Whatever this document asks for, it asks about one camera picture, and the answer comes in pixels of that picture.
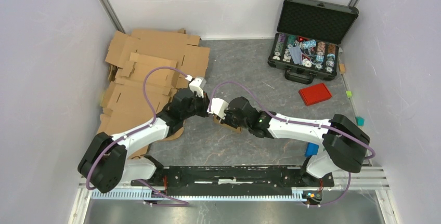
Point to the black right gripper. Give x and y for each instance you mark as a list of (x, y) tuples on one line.
[(225, 121)]

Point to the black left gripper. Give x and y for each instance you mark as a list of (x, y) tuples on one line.
[(205, 102)]

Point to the brown cardboard box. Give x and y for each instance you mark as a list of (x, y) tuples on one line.
[(226, 123)]

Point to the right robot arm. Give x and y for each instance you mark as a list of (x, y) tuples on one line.
[(345, 144)]

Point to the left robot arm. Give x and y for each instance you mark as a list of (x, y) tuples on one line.
[(104, 163)]

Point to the red flat box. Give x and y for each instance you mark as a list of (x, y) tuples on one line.
[(315, 94)]

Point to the stack of flat cardboard boxes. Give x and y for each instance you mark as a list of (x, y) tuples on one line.
[(147, 68)]

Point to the blue block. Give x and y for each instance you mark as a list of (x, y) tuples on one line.
[(311, 149)]

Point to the black poker chip case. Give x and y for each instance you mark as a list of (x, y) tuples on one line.
[(306, 45)]

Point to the small orange wooden block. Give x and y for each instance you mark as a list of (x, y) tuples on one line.
[(342, 68)]

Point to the teal cube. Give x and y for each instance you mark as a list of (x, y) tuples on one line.
[(360, 121)]

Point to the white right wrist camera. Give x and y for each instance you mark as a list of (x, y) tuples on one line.
[(217, 107)]

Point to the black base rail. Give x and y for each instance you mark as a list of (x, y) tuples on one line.
[(271, 180)]

